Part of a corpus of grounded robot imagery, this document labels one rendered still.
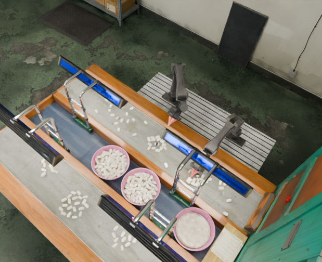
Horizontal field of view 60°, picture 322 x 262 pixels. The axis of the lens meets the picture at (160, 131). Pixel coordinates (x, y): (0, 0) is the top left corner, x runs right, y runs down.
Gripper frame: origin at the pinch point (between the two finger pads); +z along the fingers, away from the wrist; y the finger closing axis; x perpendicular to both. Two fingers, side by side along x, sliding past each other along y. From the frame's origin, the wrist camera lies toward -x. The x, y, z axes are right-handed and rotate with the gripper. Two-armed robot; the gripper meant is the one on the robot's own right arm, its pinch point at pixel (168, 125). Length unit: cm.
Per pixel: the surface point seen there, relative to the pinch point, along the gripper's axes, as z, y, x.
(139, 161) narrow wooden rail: 31.2, -0.1, -13.7
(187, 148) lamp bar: 0.4, 26.7, -30.5
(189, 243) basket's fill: 50, 59, -25
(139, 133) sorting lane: 18.0, -16.4, 0.2
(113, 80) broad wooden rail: -3, -68, 14
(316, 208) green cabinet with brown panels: -18, 88, -81
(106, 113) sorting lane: 20, -49, -2
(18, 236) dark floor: 150, -57, -14
